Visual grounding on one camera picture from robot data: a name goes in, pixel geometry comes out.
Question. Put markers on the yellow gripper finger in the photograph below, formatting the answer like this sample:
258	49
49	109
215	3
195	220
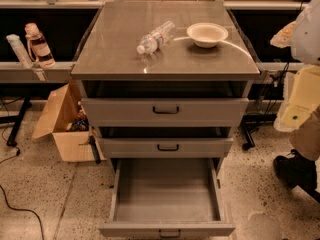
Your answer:
283	38
301	98

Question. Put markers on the clear plastic water bottle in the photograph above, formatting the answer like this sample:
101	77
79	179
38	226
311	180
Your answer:
157	38

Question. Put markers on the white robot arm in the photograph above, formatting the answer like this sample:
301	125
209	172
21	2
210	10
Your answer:
305	41

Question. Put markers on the grey metal drawer cabinet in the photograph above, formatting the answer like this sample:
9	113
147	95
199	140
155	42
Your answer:
109	65

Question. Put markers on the grey open bottom drawer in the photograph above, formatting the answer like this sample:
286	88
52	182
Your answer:
166	199

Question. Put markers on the grey middle drawer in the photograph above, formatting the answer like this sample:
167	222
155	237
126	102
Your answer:
165	147

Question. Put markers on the grey top drawer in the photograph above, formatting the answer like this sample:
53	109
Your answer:
161	112

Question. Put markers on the pink reusable drink bottle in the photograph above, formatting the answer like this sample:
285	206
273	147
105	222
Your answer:
38	47

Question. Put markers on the white cylindrical bottle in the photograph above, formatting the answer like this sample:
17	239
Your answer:
19	50

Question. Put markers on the person's tan trouser leg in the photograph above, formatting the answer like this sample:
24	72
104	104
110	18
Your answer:
306	140

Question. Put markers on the black table leg right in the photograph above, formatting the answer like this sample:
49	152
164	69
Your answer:
251	123

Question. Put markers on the black table leg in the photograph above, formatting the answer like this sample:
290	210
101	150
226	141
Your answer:
251	123
11	142

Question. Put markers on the person's black shoe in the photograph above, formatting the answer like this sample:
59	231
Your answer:
297	171

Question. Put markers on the white paper bowl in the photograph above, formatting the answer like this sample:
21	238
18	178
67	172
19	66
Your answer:
207	35

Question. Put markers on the open cardboard box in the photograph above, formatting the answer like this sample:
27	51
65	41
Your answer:
60	112

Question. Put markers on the black table leg left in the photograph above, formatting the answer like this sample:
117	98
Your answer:
11	142

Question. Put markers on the grey shelf rail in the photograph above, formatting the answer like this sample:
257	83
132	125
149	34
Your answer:
14	72

